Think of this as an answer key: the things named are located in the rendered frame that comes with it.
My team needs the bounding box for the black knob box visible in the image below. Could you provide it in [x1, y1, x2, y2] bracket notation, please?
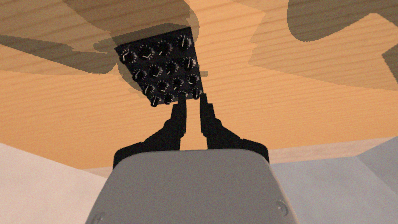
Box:
[114, 26, 204, 107]

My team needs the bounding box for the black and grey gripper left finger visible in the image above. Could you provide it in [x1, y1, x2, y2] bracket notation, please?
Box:
[113, 93, 187, 169]

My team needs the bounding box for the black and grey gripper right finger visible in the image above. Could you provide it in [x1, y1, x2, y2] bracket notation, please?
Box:
[200, 93, 270, 164]

